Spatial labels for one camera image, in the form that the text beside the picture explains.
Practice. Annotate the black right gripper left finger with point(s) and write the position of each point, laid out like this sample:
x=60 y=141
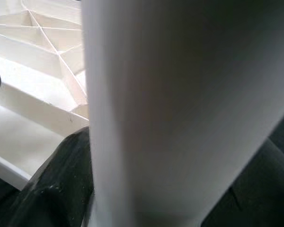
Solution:
x=61 y=189

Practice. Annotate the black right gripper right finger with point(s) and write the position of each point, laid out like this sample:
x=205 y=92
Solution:
x=262 y=196

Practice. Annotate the white plastic children table top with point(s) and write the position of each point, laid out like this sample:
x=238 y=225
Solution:
x=26 y=106

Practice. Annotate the white plastic screw-in table leg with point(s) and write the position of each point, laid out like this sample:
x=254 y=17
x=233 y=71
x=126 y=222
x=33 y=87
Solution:
x=180 y=94

